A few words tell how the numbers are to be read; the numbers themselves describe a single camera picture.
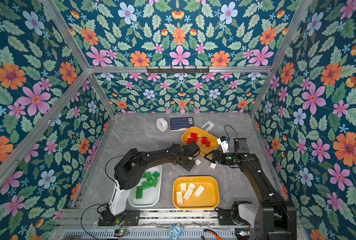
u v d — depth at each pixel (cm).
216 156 70
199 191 80
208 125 111
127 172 51
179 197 79
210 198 79
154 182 85
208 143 101
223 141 75
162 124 103
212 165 91
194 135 104
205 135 101
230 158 69
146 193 81
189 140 104
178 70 92
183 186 83
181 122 114
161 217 75
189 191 80
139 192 80
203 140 101
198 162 92
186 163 80
